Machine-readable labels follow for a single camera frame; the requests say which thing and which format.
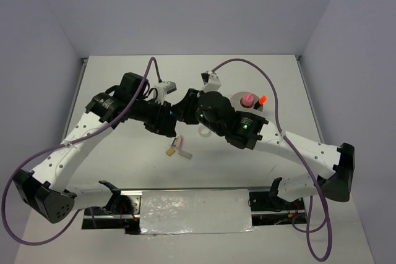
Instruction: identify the grey rectangular eraser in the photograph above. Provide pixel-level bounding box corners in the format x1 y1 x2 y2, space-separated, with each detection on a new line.
178 150 192 159

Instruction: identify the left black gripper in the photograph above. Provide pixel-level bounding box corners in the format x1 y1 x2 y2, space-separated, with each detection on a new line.
129 96 177 134

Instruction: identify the pink eraser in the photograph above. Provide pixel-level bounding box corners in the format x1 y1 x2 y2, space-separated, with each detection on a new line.
175 135 183 150

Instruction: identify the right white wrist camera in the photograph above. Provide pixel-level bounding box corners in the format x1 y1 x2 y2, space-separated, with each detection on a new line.
201 70 222 93

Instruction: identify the purple cable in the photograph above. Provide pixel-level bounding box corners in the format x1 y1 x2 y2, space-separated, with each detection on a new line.
1 57 163 246
212 58 333 261

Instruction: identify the clear tape roll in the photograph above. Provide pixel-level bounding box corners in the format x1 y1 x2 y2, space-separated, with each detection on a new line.
198 126 212 138

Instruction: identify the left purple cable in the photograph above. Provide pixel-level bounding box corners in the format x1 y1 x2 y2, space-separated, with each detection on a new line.
1 57 163 246

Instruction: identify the white round divided container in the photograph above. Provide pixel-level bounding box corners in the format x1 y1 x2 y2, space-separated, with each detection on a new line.
230 92 267 116

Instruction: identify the orange black highlighter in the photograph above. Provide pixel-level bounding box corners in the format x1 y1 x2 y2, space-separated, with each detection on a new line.
254 95 267 110

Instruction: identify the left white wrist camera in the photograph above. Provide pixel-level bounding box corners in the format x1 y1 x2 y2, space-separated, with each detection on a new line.
154 81 177 104

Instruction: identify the tan square eraser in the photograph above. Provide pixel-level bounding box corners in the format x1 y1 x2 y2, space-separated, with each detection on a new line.
166 147 176 156

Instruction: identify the white small eraser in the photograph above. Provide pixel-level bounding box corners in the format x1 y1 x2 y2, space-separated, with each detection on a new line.
171 137 178 147

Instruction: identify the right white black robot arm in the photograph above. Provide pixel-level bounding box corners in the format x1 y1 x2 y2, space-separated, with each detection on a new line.
171 89 355 209

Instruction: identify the pink glue bottle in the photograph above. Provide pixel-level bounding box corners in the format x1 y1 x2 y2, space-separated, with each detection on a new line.
240 93 254 108

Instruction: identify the black mounting rail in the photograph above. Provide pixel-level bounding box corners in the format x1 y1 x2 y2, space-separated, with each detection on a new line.
82 188 306 236

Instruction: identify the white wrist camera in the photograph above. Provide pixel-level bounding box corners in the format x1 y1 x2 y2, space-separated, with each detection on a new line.
154 81 177 104
201 70 222 93

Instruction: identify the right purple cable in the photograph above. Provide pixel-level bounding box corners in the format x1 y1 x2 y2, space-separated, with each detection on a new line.
212 58 333 261

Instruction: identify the silver foil sheet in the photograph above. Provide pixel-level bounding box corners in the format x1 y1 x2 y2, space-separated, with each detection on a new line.
140 189 254 235

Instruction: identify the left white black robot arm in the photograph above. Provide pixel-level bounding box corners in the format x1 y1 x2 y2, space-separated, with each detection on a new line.
12 72 177 224

